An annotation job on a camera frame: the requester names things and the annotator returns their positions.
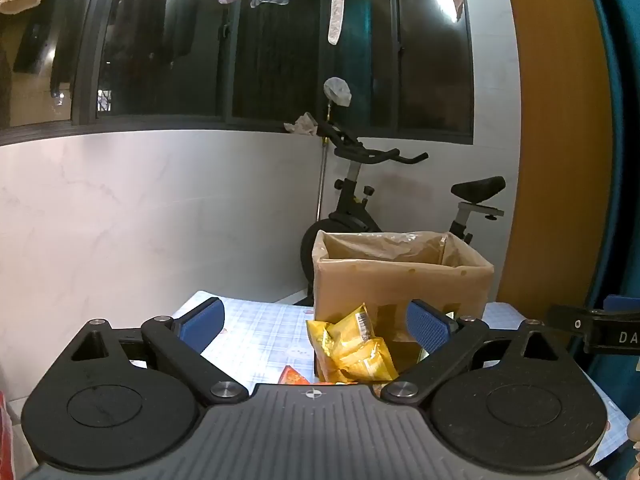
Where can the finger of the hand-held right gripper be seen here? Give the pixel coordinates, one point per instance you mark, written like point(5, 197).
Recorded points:
point(600, 332)

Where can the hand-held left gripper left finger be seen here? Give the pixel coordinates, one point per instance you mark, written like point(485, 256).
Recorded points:
point(202, 325)

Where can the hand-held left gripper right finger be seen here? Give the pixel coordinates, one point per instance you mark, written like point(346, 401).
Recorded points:
point(425, 330)

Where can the yellow snack packet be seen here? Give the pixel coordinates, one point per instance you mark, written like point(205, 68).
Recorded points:
point(355, 355)

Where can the cardboard box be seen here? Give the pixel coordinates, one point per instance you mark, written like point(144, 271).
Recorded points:
point(350, 290)

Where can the person's right hand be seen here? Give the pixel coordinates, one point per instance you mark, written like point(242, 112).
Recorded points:
point(634, 432)

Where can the small orange snack packet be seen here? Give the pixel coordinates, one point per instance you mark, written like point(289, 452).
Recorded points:
point(292, 376)

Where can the black exercise bike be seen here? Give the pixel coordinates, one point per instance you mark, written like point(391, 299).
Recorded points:
point(350, 215)

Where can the brass metal pole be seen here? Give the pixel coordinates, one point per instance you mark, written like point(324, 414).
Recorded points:
point(322, 175)

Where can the wooden door panel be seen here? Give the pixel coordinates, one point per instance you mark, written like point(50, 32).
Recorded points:
point(560, 135)

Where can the white crumpled cloth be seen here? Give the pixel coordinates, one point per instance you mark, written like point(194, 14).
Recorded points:
point(302, 124)

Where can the red plastic bag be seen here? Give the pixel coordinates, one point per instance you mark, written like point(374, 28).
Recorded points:
point(5, 435)

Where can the white cloth cap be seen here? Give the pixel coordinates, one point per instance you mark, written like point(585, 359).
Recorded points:
point(337, 91)

